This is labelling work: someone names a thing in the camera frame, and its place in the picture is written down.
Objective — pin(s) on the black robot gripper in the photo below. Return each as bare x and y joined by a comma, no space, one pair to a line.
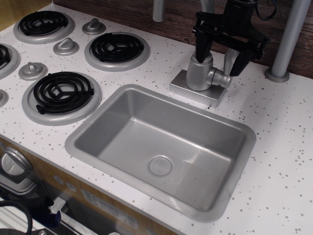
233,29

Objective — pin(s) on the silver faucet lever handle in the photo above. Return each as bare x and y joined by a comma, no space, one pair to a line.
223,78

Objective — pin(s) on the silver faucet base block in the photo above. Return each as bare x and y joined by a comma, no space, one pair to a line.
192,84

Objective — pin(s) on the grey support pole right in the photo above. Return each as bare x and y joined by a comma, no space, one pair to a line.
278,73

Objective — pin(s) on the back right stove burner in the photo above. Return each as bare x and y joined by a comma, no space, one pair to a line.
117,52

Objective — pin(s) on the grey plastic sink basin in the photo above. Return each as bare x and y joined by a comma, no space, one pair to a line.
187,158

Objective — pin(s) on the silver stove knob back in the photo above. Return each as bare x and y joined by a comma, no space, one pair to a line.
94,27

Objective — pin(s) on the silver stove knob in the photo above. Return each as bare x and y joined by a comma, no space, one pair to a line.
94,27
33,71
66,47

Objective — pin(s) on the silver stove knob middle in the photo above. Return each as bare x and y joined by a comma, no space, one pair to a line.
66,47

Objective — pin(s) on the front right stove burner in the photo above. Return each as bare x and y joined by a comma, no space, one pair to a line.
61,98

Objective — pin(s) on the back left stove burner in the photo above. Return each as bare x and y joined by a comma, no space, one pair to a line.
43,27

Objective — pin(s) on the silver stove knob front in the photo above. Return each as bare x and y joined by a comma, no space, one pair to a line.
33,71

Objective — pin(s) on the left edge stove burner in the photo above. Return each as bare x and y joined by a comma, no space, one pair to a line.
9,60

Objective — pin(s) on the silver stove knob left edge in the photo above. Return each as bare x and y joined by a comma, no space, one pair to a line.
3,98

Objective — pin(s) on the silver oven dial knob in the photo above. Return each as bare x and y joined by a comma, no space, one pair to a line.
14,165

